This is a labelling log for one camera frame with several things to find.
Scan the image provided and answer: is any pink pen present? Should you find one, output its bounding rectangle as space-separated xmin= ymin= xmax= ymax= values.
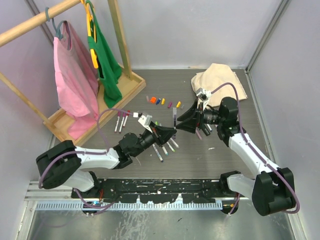
xmin=196 ymin=130 xmax=202 ymax=140

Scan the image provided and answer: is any pink shirt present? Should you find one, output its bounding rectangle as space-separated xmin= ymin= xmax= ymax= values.
xmin=53 ymin=20 xmax=99 ymax=140

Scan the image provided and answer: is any red cap marker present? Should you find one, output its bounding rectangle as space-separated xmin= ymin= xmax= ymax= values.
xmin=122 ymin=110 xmax=131 ymax=130

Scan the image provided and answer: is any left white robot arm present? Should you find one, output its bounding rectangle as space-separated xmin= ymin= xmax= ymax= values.
xmin=36 ymin=122 xmax=177 ymax=198

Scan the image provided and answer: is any yellow clothes hanger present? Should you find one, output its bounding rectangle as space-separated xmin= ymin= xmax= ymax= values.
xmin=80 ymin=0 xmax=99 ymax=69

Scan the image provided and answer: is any teal cap marker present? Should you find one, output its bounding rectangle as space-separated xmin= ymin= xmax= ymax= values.
xmin=161 ymin=146 xmax=169 ymax=156

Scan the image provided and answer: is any orange highlighter cap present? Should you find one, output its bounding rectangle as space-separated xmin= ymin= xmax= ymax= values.
xmin=150 ymin=97 xmax=157 ymax=104

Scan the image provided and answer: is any orange black highlighter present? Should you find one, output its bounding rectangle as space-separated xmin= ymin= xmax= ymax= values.
xmin=202 ymin=125 xmax=211 ymax=136

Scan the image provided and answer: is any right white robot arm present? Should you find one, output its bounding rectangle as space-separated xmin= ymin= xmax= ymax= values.
xmin=176 ymin=97 xmax=298 ymax=216

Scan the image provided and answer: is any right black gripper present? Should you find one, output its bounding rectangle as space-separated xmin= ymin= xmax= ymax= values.
xmin=175 ymin=99 xmax=225 ymax=134

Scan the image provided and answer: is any green shirt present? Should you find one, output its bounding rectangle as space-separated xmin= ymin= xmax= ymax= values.
xmin=86 ymin=0 xmax=123 ymax=108

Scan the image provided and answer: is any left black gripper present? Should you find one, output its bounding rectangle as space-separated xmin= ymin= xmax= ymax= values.
xmin=132 ymin=121 xmax=176 ymax=158

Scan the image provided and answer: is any white grey marker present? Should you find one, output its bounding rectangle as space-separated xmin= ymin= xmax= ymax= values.
xmin=170 ymin=138 xmax=179 ymax=149

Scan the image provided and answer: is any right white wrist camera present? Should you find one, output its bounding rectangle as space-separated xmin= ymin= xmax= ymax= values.
xmin=195 ymin=87 xmax=212 ymax=110

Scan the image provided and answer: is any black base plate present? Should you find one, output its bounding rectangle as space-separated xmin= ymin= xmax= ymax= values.
xmin=80 ymin=178 xmax=237 ymax=204

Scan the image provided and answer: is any slotted cable duct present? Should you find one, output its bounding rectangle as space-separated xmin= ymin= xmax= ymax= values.
xmin=35 ymin=200 xmax=223 ymax=211

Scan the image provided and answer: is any dark purple marker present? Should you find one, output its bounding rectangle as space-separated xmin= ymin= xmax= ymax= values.
xmin=172 ymin=107 xmax=177 ymax=129

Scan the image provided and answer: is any grey clothes hanger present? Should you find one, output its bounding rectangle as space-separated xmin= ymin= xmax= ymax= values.
xmin=44 ymin=6 xmax=70 ymax=41

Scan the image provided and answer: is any beige cloth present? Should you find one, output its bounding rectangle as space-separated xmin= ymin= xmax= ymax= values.
xmin=191 ymin=63 xmax=248 ymax=100

